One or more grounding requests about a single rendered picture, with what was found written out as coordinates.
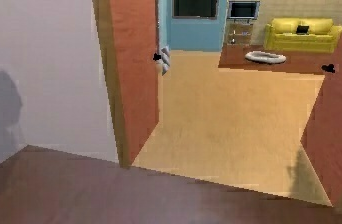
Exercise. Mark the red-brown room door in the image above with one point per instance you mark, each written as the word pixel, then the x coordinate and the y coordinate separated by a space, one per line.
pixel 340 126
pixel 135 83

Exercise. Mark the brown shelf unit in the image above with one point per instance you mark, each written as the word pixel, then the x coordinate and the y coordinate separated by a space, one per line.
pixel 238 33

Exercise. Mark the white oval floor cushion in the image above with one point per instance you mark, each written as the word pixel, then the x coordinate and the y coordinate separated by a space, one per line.
pixel 265 57

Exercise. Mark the grey television set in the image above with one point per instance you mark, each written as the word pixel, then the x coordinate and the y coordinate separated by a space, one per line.
pixel 243 9

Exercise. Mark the yellow sofa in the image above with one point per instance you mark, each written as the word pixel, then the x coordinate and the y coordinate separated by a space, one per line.
pixel 299 38

